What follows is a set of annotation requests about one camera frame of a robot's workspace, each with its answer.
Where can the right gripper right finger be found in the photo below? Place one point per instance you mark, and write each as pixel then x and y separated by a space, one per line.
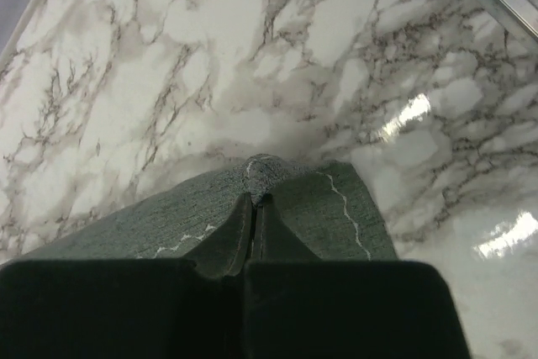
pixel 272 240

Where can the grey cloth napkin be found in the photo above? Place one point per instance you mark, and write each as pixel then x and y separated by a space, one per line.
pixel 328 207

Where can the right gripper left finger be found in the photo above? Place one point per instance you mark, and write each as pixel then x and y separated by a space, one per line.
pixel 224 251

